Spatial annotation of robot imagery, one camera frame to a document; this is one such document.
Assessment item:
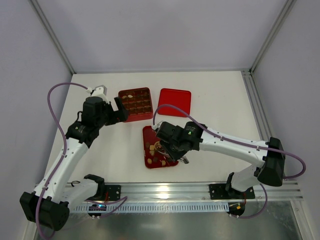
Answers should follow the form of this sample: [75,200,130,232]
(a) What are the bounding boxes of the red compartment chocolate box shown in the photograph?
[118,87,154,123]

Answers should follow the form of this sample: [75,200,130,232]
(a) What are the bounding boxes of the metal serving tongs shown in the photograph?
[155,148,190,164]

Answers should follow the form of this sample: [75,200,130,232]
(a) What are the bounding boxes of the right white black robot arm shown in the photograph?
[151,121,286,198]

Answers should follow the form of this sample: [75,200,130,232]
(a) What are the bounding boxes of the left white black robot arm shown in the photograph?
[19,96,129,231]

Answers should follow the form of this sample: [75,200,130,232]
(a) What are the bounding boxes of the red chocolate tray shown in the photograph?
[142,125,179,169]

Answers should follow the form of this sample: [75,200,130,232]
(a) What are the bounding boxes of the red box lid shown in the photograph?
[157,88,192,118]

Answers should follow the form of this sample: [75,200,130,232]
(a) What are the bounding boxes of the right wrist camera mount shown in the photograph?
[151,121,163,131]

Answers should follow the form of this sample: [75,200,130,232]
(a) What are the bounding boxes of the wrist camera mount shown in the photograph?
[151,121,163,131]
[85,85,110,104]

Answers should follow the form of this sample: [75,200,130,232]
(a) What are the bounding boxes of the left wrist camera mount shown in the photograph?
[85,85,110,104]

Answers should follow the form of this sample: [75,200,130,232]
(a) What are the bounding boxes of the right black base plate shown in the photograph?
[208,183,256,200]

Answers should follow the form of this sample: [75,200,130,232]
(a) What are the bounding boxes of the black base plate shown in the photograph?
[104,184,122,202]
[208,183,256,200]

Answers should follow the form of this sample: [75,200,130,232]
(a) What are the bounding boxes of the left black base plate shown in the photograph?
[104,184,122,202]

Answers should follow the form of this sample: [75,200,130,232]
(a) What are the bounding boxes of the white slotted cable duct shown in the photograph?
[71,202,229,214]

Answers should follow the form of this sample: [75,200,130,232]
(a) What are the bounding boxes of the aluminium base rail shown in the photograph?
[34,180,304,201]

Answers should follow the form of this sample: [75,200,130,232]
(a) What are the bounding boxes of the left aluminium frame post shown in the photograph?
[28,0,76,75]

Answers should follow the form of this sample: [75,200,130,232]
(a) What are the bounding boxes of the aluminium frame post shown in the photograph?
[28,0,76,75]
[249,0,297,75]

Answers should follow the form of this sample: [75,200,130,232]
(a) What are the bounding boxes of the right aluminium frame post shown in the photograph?
[249,0,297,75]

